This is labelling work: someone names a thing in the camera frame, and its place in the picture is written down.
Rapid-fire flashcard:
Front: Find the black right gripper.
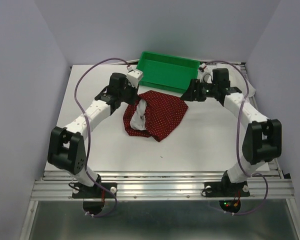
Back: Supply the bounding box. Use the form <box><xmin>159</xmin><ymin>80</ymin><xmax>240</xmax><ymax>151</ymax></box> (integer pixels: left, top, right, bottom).
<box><xmin>178</xmin><ymin>79</ymin><xmax>218</xmax><ymax>102</ymax></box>

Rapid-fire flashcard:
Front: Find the red polka dot skirt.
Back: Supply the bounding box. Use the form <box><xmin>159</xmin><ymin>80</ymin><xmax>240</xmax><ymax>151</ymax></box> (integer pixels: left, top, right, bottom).
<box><xmin>123</xmin><ymin>90</ymin><xmax>189</xmax><ymax>142</ymax></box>

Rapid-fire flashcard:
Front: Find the white skirt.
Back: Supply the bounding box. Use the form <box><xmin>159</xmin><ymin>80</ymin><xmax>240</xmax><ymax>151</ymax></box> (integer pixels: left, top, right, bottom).
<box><xmin>231</xmin><ymin>65</ymin><xmax>256</xmax><ymax>98</ymax></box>

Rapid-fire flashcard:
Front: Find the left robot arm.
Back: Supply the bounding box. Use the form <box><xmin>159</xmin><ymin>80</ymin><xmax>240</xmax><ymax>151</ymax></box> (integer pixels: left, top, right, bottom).
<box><xmin>47</xmin><ymin>69</ymin><xmax>143</xmax><ymax>197</ymax></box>

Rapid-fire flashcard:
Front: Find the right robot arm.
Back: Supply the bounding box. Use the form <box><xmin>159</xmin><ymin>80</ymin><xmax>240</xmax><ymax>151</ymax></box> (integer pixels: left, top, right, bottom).
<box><xmin>181</xmin><ymin>68</ymin><xmax>282</xmax><ymax>195</ymax></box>

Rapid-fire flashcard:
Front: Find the green plastic bin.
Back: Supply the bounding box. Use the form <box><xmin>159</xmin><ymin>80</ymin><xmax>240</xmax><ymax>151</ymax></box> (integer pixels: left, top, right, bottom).
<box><xmin>136</xmin><ymin>51</ymin><xmax>200</xmax><ymax>94</ymax></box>

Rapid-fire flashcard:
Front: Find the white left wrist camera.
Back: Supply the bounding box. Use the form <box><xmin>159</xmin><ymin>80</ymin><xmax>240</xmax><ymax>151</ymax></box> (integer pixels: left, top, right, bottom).
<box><xmin>126</xmin><ymin>69</ymin><xmax>144</xmax><ymax>89</ymax></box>

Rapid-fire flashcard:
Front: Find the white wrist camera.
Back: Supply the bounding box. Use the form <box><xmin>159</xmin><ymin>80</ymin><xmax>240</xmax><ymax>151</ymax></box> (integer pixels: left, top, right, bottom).
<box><xmin>126</xmin><ymin>69</ymin><xmax>144</xmax><ymax>89</ymax></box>
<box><xmin>198</xmin><ymin>63</ymin><xmax>213</xmax><ymax>83</ymax></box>

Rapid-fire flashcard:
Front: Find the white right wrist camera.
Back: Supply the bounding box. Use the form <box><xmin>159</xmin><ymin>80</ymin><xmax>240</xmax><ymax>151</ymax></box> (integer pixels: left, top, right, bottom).
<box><xmin>198</xmin><ymin>63</ymin><xmax>213</xmax><ymax>83</ymax></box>

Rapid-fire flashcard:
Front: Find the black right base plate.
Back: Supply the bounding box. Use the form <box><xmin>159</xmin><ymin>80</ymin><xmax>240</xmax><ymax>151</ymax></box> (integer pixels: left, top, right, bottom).
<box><xmin>201</xmin><ymin>181</ymin><xmax>250</xmax><ymax>199</ymax></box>

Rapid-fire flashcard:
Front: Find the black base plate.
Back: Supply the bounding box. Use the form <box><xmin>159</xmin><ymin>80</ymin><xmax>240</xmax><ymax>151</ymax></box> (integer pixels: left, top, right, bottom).
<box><xmin>201</xmin><ymin>181</ymin><xmax>250</xmax><ymax>199</ymax></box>
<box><xmin>68</xmin><ymin>182</ymin><xmax>113</xmax><ymax>199</ymax></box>

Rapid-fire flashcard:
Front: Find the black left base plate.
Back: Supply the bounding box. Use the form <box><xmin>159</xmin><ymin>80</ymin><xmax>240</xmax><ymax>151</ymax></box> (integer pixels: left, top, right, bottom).
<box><xmin>68</xmin><ymin>182</ymin><xmax>113</xmax><ymax>199</ymax></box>

